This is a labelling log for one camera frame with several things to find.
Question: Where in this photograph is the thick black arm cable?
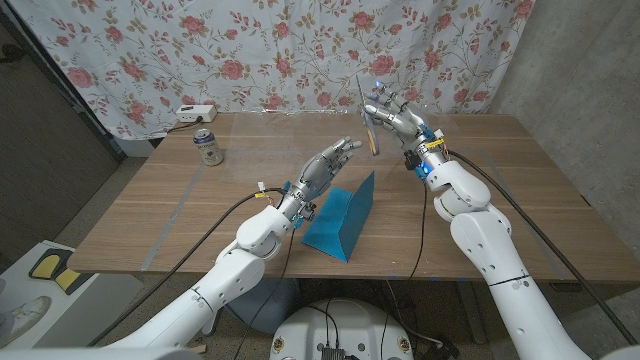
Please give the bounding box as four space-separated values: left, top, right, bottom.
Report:
87 187 289 347
447 149 639 346

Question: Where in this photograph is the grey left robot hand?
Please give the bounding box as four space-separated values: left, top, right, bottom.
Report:
279 137 364 226

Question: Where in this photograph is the floral rose backdrop cloth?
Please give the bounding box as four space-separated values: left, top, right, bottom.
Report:
9 0 536 141

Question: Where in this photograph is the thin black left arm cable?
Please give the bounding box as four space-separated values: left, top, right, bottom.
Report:
232 227 297 360

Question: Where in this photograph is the white shoe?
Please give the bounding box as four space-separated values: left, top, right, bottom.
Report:
0 294 53 346

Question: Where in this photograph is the blue folded paper card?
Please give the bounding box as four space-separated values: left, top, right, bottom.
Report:
300 170 376 264

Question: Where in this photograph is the yellow black foot pedal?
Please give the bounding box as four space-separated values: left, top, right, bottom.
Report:
28 248 96 296

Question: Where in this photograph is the black power strip cord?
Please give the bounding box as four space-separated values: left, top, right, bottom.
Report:
164 115 204 135

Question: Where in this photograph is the white robot torso base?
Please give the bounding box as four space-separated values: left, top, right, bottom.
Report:
269 298 415 360

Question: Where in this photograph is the grey table leg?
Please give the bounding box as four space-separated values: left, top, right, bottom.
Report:
454 279 489 346

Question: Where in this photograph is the black power adapter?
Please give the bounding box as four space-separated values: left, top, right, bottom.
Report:
422 334 461 360

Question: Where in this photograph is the silver beverage can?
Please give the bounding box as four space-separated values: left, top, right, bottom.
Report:
192 128 225 167

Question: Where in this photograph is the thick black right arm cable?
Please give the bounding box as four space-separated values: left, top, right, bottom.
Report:
447 149 639 346

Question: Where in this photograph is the white power strip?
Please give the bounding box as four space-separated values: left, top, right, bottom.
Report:
175 104 218 124

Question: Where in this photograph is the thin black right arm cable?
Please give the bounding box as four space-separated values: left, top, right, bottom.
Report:
379 182 429 360

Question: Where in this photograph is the black door frame strip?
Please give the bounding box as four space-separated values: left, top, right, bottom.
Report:
0 7 126 162

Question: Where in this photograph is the grey stool with white legs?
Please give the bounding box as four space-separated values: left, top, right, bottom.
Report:
201 277 301 336

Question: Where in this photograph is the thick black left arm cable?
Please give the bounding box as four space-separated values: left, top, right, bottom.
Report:
87 187 289 347

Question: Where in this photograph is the black torso cable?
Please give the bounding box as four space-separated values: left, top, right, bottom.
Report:
304 298 341 349

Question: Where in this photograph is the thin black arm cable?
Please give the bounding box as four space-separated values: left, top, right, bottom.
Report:
232 227 297 360
379 182 429 360

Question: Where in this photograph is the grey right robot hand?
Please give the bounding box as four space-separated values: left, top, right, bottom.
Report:
362 82 449 176

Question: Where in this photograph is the white floor platform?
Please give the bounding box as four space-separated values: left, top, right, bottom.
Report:
0 239 144 351

